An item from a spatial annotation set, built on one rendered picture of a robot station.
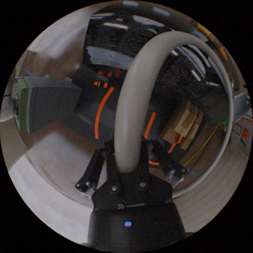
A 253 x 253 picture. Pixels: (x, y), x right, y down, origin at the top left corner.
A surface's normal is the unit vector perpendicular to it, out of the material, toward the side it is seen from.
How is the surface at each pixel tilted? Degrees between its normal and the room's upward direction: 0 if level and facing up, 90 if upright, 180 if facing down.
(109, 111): 0
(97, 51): 45
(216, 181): 90
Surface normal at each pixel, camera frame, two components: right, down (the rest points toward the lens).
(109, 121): -0.01, 0.33
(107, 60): -0.30, 0.84
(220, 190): -0.84, -0.51
